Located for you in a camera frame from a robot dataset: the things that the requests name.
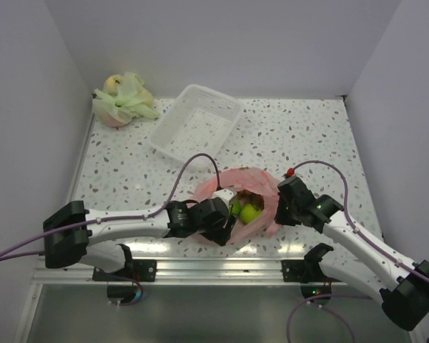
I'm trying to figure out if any black base bracket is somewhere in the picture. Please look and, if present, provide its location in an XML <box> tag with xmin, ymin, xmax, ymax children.
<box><xmin>281</xmin><ymin>259</ymin><xmax>327</xmax><ymax>284</ymax></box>
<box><xmin>92</xmin><ymin>259</ymin><xmax>157</xmax><ymax>283</ymax></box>

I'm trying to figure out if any green striped toy melon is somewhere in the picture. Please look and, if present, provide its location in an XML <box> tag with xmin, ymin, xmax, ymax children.
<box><xmin>230</xmin><ymin>199</ymin><xmax>242</xmax><ymax>217</ymax></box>

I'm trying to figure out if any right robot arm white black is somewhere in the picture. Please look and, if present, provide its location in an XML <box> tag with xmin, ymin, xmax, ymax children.
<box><xmin>275</xmin><ymin>176</ymin><xmax>429</xmax><ymax>332</ymax></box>

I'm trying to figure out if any green toy apple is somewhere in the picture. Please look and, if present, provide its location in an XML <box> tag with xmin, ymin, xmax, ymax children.
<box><xmin>239</xmin><ymin>204</ymin><xmax>262</xmax><ymax>225</ymax></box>

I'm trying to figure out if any right black base bracket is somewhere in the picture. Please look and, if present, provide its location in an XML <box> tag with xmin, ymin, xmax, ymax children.
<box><xmin>281</xmin><ymin>259</ymin><xmax>327</xmax><ymax>284</ymax></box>

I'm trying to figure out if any white plastic basket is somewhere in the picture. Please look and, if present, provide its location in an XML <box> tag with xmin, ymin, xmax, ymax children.
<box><xmin>147</xmin><ymin>84</ymin><xmax>244</xmax><ymax>163</ymax></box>

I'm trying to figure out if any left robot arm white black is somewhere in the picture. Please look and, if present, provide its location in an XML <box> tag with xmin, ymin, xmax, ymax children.
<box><xmin>43</xmin><ymin>197</ymin><xmax>237</xmax><ymax>281</ymax></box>

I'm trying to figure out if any left black base bracket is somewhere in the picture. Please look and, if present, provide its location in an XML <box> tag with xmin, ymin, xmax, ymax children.
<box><xmin>92</xmin><ymin>259</ymin><xmax>157</xmax><ymax>283</ymax></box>

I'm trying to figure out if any aluminium mounting rail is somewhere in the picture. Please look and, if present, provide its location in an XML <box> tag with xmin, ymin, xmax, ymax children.
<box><xmin>31</xmin><ymin>257</ymin><xmax>347</xmax><ymax>287</ymax></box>

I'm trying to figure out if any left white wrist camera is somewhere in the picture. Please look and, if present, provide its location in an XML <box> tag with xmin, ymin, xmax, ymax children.
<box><xmin>211</xmin><ymin>189</ymin><xmax>237</xmax><ymax>207</ymax></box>

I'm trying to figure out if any brown longan bunch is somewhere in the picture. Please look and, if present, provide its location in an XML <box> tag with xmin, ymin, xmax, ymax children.
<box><xmin>237</xmin><ymin>190</ymin><xmax>265</xmax><ymax>210</ymax></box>

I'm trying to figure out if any pink plastic bag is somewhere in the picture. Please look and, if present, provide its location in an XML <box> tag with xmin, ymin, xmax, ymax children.
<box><xmin>192</xmin><ymin>167</ymin><xmax>281</xmax><ymax>246</ymax></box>

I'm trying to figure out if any green plastic bag with fruit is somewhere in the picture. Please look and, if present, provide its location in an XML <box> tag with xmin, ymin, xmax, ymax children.
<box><xmin>92</xmin><ymin>72</ymin><xmax>160</xmax><ymax>128</ymax></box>

